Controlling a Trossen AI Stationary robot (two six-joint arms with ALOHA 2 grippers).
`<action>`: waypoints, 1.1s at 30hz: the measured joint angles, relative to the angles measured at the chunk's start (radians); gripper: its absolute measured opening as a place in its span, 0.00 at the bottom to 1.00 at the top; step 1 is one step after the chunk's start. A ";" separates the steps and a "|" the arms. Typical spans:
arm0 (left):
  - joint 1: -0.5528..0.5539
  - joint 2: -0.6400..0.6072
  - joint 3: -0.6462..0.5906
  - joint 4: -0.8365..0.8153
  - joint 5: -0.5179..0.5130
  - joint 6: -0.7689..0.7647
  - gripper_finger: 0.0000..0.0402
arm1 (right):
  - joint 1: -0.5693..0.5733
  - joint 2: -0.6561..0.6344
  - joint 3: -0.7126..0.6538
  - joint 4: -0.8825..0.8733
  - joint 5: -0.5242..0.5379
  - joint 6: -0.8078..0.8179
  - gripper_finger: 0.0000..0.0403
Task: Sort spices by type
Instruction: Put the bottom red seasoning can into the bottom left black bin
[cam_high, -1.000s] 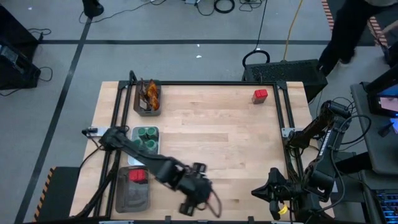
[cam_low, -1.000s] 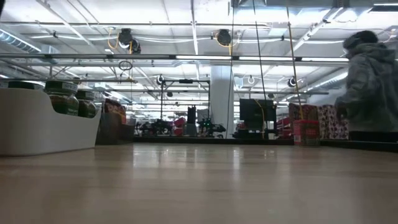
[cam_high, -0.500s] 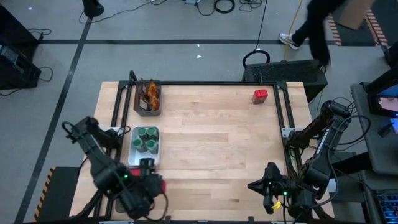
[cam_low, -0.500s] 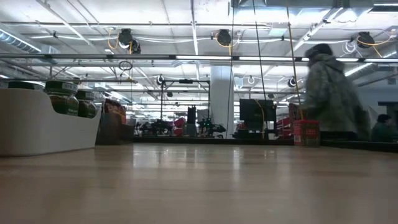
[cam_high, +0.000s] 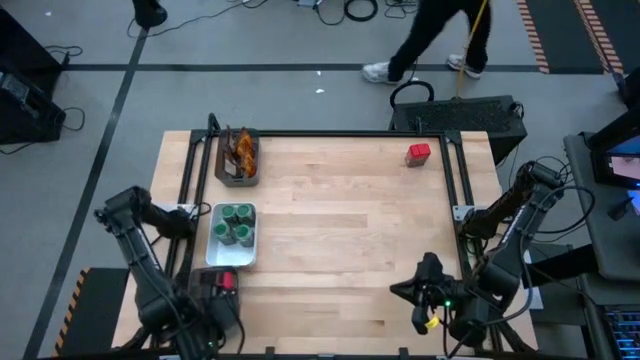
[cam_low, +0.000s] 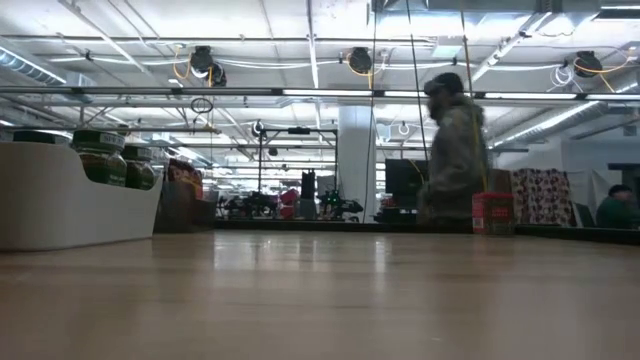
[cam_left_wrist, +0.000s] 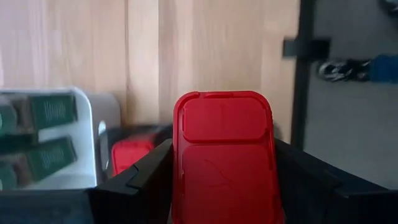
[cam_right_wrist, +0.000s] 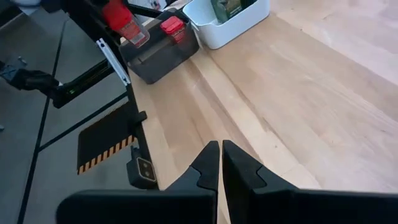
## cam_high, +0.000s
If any person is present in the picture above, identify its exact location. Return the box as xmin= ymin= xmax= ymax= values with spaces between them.
xmin=360 ymin=0 xmax=494 ymax=85

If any black equipment box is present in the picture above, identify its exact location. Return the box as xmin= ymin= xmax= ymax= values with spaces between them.
xmin=0 ymin=7 xmax=65 ymax=89
xmin=0 ymin=69 xmax=68 ymax=146

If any black table frame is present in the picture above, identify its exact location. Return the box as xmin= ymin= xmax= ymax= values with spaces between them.
xmin=163 ymin=112 xmax=506 ymax=360

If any black coiled cable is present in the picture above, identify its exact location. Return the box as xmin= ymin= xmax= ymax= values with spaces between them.
xmin=343 ymin=0 xmax=380 ymax=23

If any white plastic bin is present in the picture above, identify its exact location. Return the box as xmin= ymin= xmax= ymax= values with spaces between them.
xmin=204 ymin=201 xmax=259 ymax=268

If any black stand base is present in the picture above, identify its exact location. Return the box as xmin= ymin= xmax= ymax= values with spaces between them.
xmin=131 ymin=0 xmax=169 ymax=30

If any grey desk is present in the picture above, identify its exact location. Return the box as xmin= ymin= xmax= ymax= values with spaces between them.
xmin=563 ymin=130 xmax=640 ymax=281

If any black monitor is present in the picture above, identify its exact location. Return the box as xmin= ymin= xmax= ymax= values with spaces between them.
xmin=588 ymin=105 xmax=640 ymax=190

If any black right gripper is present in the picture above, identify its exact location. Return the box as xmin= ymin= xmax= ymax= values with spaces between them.
xmin=389 ymin=253 xmax=464 ymax=335

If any black keyboard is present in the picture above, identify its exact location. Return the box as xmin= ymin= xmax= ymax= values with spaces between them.
xmin=599 ymin=303 xmax=640 ymax=360

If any black mat with orange stripes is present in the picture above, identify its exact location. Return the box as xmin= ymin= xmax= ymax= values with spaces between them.
xmin=53 ymin=266 xmax=132 ymax=358
xmin=516 ymin=0 xmax=626 ymax=76

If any dark brown spice pouch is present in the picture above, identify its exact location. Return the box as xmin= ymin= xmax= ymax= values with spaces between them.
xmin=223 ymin=124 xmax=240 ymax=177

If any orange taco mix packet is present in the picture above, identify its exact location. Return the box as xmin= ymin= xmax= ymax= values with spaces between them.
xmin=236 ymin=127 xmax=258 ymax=179

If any black perforated computer case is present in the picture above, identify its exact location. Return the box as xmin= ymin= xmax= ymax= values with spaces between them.
xmin=388 ymin=94 xmax=529 ymax=165

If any black cable loop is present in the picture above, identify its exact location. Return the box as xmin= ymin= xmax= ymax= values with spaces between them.
xmin=388 ymin=78 xmax=436 ymax=109

